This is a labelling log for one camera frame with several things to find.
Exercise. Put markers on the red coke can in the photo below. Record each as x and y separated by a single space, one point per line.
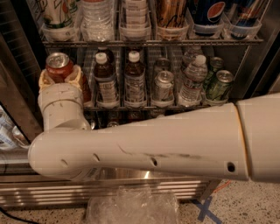
86 90
58 66

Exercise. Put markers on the wire shelf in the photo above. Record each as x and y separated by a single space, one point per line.
149 43
202 105

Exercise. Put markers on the left glass fridge door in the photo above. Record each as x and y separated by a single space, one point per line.
18 101

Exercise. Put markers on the top shelf orange can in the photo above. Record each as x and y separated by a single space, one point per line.
171 13

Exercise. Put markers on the tea bottle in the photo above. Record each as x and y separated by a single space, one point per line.
109 53
106 82
134 79

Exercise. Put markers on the clear water bottle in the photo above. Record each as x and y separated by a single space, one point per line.
190 55
194 75

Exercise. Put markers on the middle wire shelf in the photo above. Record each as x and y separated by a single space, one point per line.
202 105

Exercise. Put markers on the front right tea bottle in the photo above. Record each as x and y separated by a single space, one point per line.
134 79

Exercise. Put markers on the clear plastic bag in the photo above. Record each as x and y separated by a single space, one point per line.
132 206

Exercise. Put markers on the front green soda can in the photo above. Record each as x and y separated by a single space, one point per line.
220 86

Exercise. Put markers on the top shelf blue can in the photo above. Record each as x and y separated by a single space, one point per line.
245 17

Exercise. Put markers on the white green tall can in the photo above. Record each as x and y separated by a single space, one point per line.
56 13

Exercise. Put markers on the green soda can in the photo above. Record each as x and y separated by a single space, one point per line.
215 65
220 86

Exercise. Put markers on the rear silver soda can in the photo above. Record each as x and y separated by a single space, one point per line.
161 64

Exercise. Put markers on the front silver soda can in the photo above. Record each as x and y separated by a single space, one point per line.
163 86

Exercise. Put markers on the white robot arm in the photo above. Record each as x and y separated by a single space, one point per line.
239 141

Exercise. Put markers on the top shelf water bottle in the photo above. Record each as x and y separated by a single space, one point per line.
97 22

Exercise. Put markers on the top wire shelf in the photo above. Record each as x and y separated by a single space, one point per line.
149 43

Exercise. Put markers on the silver soda can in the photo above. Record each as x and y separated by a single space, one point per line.
161 64
163 86

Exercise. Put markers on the gold can bottom shelf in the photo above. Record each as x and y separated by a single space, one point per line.
112 124

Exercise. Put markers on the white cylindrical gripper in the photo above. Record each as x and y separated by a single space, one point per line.
60 91

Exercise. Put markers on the front clear water bottle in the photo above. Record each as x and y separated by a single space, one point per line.
194 75

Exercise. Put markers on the blue tape cross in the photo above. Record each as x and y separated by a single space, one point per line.
204 210

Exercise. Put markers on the rear green soda can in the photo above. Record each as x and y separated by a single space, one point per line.
215 65

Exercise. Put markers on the top shelf pepsi bottle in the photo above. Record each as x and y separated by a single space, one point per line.
207 16

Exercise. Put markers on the top shelf white bottle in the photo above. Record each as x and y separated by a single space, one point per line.
135 22

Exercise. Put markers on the rear left tea bottle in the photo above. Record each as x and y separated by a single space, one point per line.
109 53

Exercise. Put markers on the open right fridge door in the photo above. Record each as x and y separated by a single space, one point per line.
260 67

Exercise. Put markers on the rear clear water bottle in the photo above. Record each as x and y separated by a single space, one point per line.
190 55

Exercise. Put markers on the front left tea bottle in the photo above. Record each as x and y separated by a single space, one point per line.
106 82

